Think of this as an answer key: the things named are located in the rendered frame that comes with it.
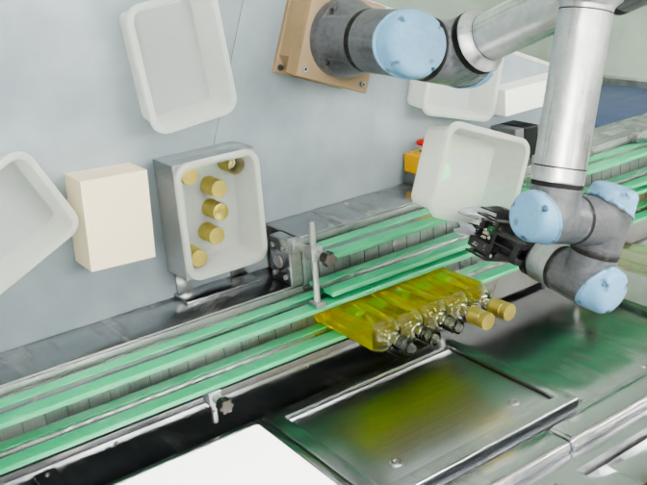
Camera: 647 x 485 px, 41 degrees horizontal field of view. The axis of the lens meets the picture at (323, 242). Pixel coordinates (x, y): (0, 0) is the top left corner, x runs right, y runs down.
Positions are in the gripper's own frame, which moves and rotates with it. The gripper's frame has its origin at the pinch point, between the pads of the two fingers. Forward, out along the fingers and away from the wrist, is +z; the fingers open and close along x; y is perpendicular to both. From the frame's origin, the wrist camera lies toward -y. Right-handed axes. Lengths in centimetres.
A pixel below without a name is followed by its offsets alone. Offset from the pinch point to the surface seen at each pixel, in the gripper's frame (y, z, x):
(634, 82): -140, 73, -32
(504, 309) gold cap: -10.0, -7.6, 15.2
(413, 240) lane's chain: -10.1, 21.1, 12.3
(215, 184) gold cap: 36.3, 28.4, 6.9
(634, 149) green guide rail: -75, 21, -16
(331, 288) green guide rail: 14.9, 13.3, 20.7
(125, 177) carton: 55, 27, 7
